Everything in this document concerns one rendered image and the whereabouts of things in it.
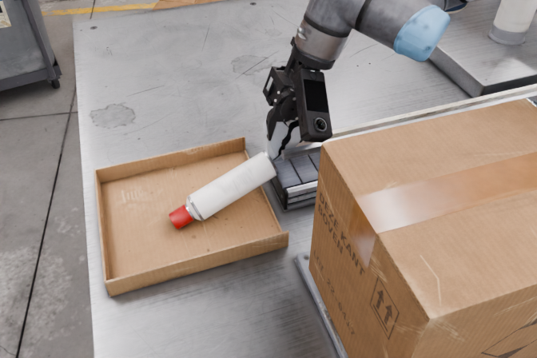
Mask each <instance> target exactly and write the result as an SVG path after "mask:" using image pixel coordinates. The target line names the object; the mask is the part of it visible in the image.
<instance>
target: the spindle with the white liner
mask: <svg viewBox="0 0 537 358"><path fill-rule="evenodd" d="M536 9H537V0H501V3H500V5H499V9H498V11H497V14H496V16H495V20H494V21H493V27H492V29H491V30H490V31H489V36H490V37H491V39H493V40H494V41H496V42H498V43H501V44H504V45H510V46H514V45H519V44H521V43H523V42H524V41H525V37H524V35H525V33H526V32H527V31H528V30H529V26H530V24H531V21H532V19H533V17H534V14H535V11H536Z"/></svg>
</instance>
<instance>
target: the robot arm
mask: <svg viewBox="0 0 537 358"><path fill-rule="evenodd" d="M471 1H474V0H309V3H308V6H307V9H306V11H305V13H304V17H303V19H302V21H301V24H300V26H299V27H298V28H297V34H296V37H295V36H293V37H292V41H291V42H290V44H291V45H292V50H291V55H290V57H289V60H288V63H287V65H286V66H281V67H276V66H272V68H271V70H270V72H269V75H268V78H267V81H266V83H265V87H264V88H263V91H262V92H263V94H264V96H265V97H266V101H267V102H268V104H269V106H273V108H271V109H270V110H269V112H268V114H267V117H266V119H265V121H264V131H265V136H266V142H267V150H268V155H269V156H270V157H271V158H272V160H277V159H279V158H280V157H281V150H284V149H291V148H294V147H296V146H297V145H298V144H299V143H301V142H302V141H310V142H320V143H322V142H324V141H326V140H328V139H329V138H331V137H332V124H331V118H330V113H329V107H328V96H327V90H326V85H325V79H324V73H323V72H320V70H330V69H331V68H332V67H333V65H334V63H335V61H336V59H337V58H339V56H340V54H341V52H342V50H343V48H344V45H345V43H346V41H347V40H348V36H349V34H350V32H351V30H352V29H354V30H357V31H359V32H360V33H362V34H364V35H366V36H368V37H370V38H371V39H373V40H375V41H377V42H379V43H381V44H383V45H384V46H387V47H388V48H390V49H392V50H394V51H395V52H396V53H397V54H400V55H404V56H406V57H408V58H411V59H413V60H415V61H417V62H423V61H425V60H427V59H428V58H429V56H430V55H431V53H432V51H433V50H434V49H435V47H436V45H437V44H438V42H439V41H440V39H441V38H442V36H443V34H444V32H445V30H446V29H447V27H448V24H449V22H450V16H449V15H448V13H446V12H444V11H445V10H448V9H451V8H452V7H455V6H459V5H462V4H464V3H467V2H471ZM278 70H283V71H278ZM270 77H272V79H273V80H272V84H271V86H270V88H269V90H267V85H268V83H269V79H270ZM289 120H290V121H289ZM282 139H283V140H282Z"/></svg>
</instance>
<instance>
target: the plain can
mask: <svg viewBox="0 0 537 358"><path fill-rule="evenodd" d="M278 174H279V173H278V170H277V167H276V165H275V164H274V162H273V160H272V158H271V157H270V156H269V154H268V153H267V152H266V151H265V150H263V151H262V152H260V153H258V154H257V155H256V156H254V157H252V158H250V159H248V160H247V161H245V162H244V163H242V164H240V165H238V166H237V167H236V168H234V169H232V170H230V171H228V172H227V173H225V174H224V175H222V176H220V177H218V178H217V179H216V180H214V181H212V182H210V183H208V184H207V185H205V186H204V187H202V188H200V189H198V190H197V191H196V192H194V193H192V194H190V195H188V196H187V200H186V204H183V205H182V206H181V207H179V208H177V209H175V210H173V211H172V212H171V213H169V218H170V220H171V221H172V223H173V225H174V226H175V228H176V229H180V228H182V227H184V226H185V225H187V224H188V223H190V222H192V221H194V219H197V220H199V221H204V220H205V219H206V218H208V217H210V216H212V215H213V214H214V213H216V212H218V211H220V210H221V209H223V208H224V207H226V206H227V205H230V204H231V203H233V202H234V201H236V200H238V199H239V198H241V197H243V196H244V195H245V194H247V193H249V192H251V191H252V190H254V189H255V188H257V187H259V186H260V185H262V184H264V183H265V182H266V181H269V180H270V179H272V178H274V177H275V176H277V175H278Z"/></svg>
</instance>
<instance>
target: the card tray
mask: <svg viewBox="0 0 537 358"><path fill-rule="evenodd" d="M248 159H249V156H248V154H247V152H246V150H245V136H243V137H236V138H233V139H228V140H225V141H219V142H214V143H211V144H207V145H200V146H196V147H193V148H188V149H182V150H178V151H174V152H170V153H163V154H160V155H156V156H152V157H145V158H142V159H137V160H134V161H127V162H123V163H120V164H116V165H109V166H105V167H101V168H97V169H94V170H93V173H94V182H95V190H96V199H97V216H98V225H99V233H100V242H101V259H102V268H103V277H104V284H105V286H106V289H107V291H108V293H109V296H116V295H118V294H122V293H124V292H129V291H133V290H135V289H139V288H144V287H147V286H150V285H153V284H158V283H161V282H164V281H167V280H172V279H175V278H178V277H181V276H186V275H189V274H192V273H195V272H200V271H203V270H206V269H210V268H214V267H217V266H220V265H225V264H228V263H231V262H234V261H239V260H242V259H245V258H248V257H253V256H256V255H259V254H262V253H267V252H270V251H273V250H276V249H281V248H284V247H287V246H288V239H289V231H285V232H282V229H281V227H280V225H279V223H278V220H277V218H276V216H275V213H274V212H273V210H272V207H271V205H270V203H269V200H268V198H267V196H266V194H265V191H264V190H263V187H262V185H260V186H259V187H257V188H255V189H254V190H252V191H251V192H249V193H247V194H245V195H244V196H243V197H241V198H239V199H238V200H236V201H234V202H233V203H231V204H230V205H227V206H226V207H224V208H223V209H221V210H220V211H218V212H216V213H214V214H213V215H212V216H210V217H208V218H206V219H205V220H204V221H199V220H197V219H194V221H192V222H190V223H188V224H187V225H185V226H184V227H182V228H180V229H176V228H175V226H174V225H173V223H172V221H171V220H170V218H169V213H171V212H172V211H173V210H175V209H177V208H179V207H181V206H182V205H183V204H186V200H187V196H188V195H190V194H192V193H194V192H196V191H197V190H198V189H200V188H202V187H204V186H205V185H207V184H208V183H210V182H212V181H214V180H216V179H217V178H218V177H220V176H222V175H224V174H225V173H227V172H228V171H230V170H232V169H234V168H236V167H237V166H238V165H240V164H242V163H244V162H245V161H247V160H248Z"/></svg>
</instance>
